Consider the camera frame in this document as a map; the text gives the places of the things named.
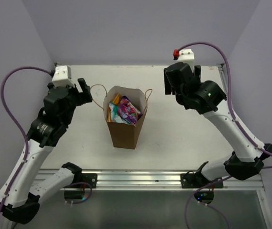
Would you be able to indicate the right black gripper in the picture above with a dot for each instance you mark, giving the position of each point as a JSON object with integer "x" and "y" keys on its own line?
{"x": 169, "y": 89}

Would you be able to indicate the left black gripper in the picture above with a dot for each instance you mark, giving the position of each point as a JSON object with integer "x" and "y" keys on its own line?
{"x": 83, "y": 97}

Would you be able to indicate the orange Kettle chips bag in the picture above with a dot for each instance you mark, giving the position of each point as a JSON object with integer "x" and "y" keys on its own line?
{"x": 116, "y": 100}

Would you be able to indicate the teal candy bag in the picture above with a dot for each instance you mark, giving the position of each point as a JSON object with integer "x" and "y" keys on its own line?
{"x": 113, "y": 114}

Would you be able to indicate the purple Fox's candy bag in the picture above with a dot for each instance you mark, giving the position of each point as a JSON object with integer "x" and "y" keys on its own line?
{"x": 128, "y": 112}

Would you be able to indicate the brown paper bag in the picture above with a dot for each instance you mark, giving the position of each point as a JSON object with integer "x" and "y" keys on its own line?
{"x": 125, "y": 135}

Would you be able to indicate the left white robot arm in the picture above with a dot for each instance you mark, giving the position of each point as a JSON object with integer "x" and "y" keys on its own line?
{"x": 20, "y": 200}

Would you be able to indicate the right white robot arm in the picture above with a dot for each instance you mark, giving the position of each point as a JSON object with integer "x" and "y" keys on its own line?
{"x": 209, "y": 100}

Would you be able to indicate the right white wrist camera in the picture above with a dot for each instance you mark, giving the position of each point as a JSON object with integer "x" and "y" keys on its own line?
{"x": 185, "y": 56}

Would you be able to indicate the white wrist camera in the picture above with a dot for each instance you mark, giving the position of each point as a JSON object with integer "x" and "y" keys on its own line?
{"x": 62, "y": 77}
{"x": 185, "y": 56}

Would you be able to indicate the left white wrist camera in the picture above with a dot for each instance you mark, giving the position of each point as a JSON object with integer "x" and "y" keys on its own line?
{"x": 62, "y": 77}

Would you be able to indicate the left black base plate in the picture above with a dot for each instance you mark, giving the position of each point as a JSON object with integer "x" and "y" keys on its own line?
{"x": 90, "y": 178}

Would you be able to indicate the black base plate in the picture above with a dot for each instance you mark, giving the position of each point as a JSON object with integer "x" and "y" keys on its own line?
{"x": 90, "y": 178}
{"x": 194, "y": 180}

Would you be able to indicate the aluminium mounting rail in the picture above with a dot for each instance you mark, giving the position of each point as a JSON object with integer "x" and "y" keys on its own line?
{"x": 160, "y": 180}

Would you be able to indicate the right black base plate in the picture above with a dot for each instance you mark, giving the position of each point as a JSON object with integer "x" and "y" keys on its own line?
{"x": 194, "y": 180}

